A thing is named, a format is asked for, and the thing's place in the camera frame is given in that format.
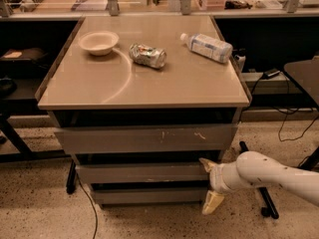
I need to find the crushed silver soda can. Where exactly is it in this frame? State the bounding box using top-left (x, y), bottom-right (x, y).
top-left (129, 43), bottom-right (166, 70)

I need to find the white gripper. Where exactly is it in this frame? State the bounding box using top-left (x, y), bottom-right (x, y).
top-left (199, 157), bottom-right (236, 215)

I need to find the clear plastic water bottle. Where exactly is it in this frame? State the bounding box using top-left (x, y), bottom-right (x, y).
top-left (180, 33), bottom-right (233, 64)

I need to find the black power adapter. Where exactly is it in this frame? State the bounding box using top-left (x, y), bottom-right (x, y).
top-left (262, 69), bottom-right (280, 80)

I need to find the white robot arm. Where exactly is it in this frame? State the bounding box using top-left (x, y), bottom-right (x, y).
top-left (199, 151), bottom-right (319, 215)

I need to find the grey drawer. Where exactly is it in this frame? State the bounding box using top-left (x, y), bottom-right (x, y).
top-left (55, 123), bottom-right (237, 154)
top-left (91, 187), bottom-right (207, 205)
top-left (76, 161), bottom-right (208, 183)

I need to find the grey top drawer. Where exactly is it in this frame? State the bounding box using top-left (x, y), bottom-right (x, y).
top-left (55, 123), bottom-right (237, 154)

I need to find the small white bottle black cap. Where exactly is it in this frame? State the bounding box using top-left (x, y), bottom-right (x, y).
top-left (234, 48), bottom-right (246, 71)

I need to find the black floor cable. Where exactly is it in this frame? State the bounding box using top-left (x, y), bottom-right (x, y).
top-left (75, 174), bottom-right (100, 239)

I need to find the white paper bowl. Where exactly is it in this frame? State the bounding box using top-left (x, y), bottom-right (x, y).
top-left (79, 31), bottom-right (120, 56)

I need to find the black left table leg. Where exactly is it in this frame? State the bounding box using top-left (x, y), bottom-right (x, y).
top-left (0, 114), bottom-right (67, 163)

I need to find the black cable right side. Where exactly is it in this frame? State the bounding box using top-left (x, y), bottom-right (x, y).
top-left (250, 73), bottom-right (319, 143)

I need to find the grey bottom drawer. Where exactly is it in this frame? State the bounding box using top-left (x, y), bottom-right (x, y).
top-left (91, 187), bottom-right (207, 205)

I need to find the black metal stand leg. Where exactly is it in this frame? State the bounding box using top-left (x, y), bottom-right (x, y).
top-left (238, 140), bottom-right (280, 220)

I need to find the dark round side table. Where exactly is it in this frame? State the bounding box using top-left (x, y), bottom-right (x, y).
top-left (284, 60), bottom-right (319, 106)

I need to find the grey drawer cabinet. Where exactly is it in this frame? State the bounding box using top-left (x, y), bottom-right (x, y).
top-left (36, 15), bottom-right (251, 193)

